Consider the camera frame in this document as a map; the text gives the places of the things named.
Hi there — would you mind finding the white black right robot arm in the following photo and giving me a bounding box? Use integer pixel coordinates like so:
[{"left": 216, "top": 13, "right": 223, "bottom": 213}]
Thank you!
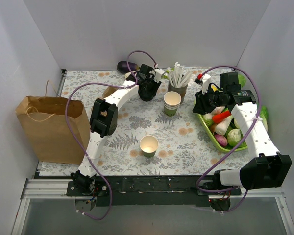
[{"left": 193, "top": 72, "right": 292, "bottom": 195}]

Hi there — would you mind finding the floral patterned table mat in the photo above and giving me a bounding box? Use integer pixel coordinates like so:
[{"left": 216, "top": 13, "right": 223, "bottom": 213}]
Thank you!
[{"left": 39, "top": 68, "right": 266, "bottom": 176}]

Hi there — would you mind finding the green plastic tray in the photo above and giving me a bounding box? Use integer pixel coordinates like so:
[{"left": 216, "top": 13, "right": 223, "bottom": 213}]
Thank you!
[{"left": 196, "top": 114, "right": 247, "bottom": 153}]

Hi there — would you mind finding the orange toy carrot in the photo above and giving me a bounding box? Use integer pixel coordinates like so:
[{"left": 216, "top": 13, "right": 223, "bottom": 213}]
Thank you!
[{"left": 212, "top": 110, "right": 231, "bottom": 124}]

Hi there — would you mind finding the brown cardboard cup carrier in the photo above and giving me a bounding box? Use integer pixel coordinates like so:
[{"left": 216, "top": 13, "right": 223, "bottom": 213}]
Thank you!
[{"left": 102, "top": 87, "right": 118, "bottom": 99}]

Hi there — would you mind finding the brown cup with straws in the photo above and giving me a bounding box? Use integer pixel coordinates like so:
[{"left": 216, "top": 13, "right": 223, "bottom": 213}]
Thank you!
[{"left": 165, "top": 62, "right": 195, "bottom": 103}]

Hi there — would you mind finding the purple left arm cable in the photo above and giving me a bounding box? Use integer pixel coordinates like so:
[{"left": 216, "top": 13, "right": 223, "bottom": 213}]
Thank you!
[{"left": 65, "top": 50, "right": 160, "bottom": 220}]

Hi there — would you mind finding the purple toy eggplant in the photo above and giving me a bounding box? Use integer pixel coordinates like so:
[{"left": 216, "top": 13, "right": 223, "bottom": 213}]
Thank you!
[{"left": 117, "top": 61, "right": 140, "bottom": 74}]

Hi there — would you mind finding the green white paper cup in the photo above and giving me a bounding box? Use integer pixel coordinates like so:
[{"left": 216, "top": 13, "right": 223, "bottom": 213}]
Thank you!
[{"left": 140, "top": 135, "right": 159, "bottom": 158}]

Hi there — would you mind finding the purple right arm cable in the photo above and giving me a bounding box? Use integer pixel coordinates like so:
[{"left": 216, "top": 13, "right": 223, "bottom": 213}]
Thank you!
[{"left": 196, "top": 65, "right": 260, "bottom": 214}]

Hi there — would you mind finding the stack of paper cups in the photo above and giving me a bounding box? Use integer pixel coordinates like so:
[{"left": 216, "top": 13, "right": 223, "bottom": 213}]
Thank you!
[{"left": 164, "top": 91, "right": 181, "bottom": 117}]

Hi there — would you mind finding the purple toy onion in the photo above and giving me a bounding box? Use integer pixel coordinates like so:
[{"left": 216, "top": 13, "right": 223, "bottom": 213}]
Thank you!
[{"left": 214, "top": 134, "right": 228, "bottom": 147}]

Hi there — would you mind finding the brown paper bag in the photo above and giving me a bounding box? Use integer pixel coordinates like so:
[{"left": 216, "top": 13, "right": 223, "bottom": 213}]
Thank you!
[{"left": 15, "top": 95, "right": 90, "bottom": 165}]

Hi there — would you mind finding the white toy bok choy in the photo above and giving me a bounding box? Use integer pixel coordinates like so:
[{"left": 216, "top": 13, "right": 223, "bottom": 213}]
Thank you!
[{"left": 227, "top": 129, "right": 243, "bottom": 147}]

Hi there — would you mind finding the large toy napa cabbage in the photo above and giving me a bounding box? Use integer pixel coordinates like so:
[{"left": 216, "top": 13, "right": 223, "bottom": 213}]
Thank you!
[{"left": 238, "top": 74, "right": 246, "bottom": 88}]

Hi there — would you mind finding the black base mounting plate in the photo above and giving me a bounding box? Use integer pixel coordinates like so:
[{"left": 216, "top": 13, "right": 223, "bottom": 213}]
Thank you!
[{"left": 66, "top": 175, "right": 244, "bottom": 208}]

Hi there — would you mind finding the green white toy leek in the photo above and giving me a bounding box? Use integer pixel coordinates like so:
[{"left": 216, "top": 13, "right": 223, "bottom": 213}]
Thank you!
[{"left": 125, "top": 72, "right": 131, "bottom": 79}]

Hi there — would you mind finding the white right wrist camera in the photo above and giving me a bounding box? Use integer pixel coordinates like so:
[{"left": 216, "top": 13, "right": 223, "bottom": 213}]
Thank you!
[{"left": 195, "top": 74, "right": 211, "bottom": 94}]

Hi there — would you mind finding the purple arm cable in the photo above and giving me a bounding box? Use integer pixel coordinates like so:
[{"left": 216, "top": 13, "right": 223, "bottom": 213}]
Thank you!
[
  {"left": 196, "top": 65, "right": 260, "bottom": 214},
  {"left": 65, "top": 50, "right": 160, "bottom": 220}
]

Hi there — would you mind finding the toy green lettuce head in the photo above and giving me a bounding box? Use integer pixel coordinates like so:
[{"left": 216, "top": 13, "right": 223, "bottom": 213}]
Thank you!
[{"left": 259, "top": 105, "right": 268, "bottom": 131}]

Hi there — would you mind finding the black plastic coffee lid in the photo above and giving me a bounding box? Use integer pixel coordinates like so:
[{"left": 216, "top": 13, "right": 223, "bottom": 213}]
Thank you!
[{"left": 139, "top": 91, "right": 155, "bottom": 102}]

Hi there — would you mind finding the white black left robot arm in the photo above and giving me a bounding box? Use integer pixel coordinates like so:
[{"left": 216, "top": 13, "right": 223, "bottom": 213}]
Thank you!
[{"left": 71, "top": 65, "right": 165, "bottom": 196}]

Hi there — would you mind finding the aluminium frame rail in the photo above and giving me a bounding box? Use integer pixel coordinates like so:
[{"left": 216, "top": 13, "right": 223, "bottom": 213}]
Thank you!
[{"left": 12, "top": 177, "right": 294, "bottom": 235}]

